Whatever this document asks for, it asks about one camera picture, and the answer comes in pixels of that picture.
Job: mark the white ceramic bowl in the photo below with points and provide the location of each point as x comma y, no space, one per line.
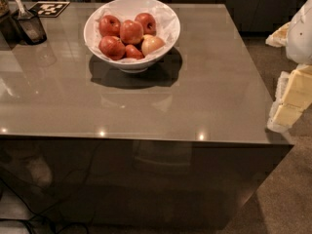
130,65

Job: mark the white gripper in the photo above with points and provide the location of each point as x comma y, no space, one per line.
300,36

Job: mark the white handled utensil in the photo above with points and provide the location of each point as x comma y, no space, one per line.
24,14

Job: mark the black white marker tag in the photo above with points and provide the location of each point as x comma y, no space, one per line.
49,9

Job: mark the red apple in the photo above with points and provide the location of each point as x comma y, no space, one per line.
131,32
132,52
112,47
148,23
109,26

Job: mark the yellow pale apple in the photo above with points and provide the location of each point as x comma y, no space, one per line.
150,44

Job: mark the black cup holder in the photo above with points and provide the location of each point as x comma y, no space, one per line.
30,28

